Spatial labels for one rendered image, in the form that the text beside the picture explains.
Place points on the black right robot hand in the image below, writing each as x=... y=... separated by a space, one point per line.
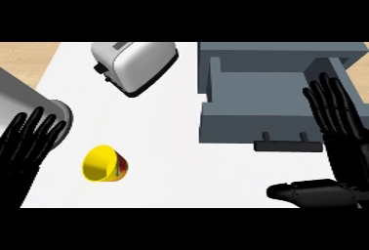
x=342 y=153

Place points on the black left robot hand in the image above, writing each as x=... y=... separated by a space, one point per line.
x=20 y=146

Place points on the yellow cup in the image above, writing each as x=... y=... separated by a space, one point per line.
x=103 y=163

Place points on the grey open drawer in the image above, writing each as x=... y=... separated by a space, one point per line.
x=261 y=104

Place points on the grey metal appliance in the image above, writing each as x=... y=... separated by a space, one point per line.
x=23 y=101

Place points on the grey cabinet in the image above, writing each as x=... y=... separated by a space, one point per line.
x=283 y=53

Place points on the silver toaster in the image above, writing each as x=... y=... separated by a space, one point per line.
x=135 y=65

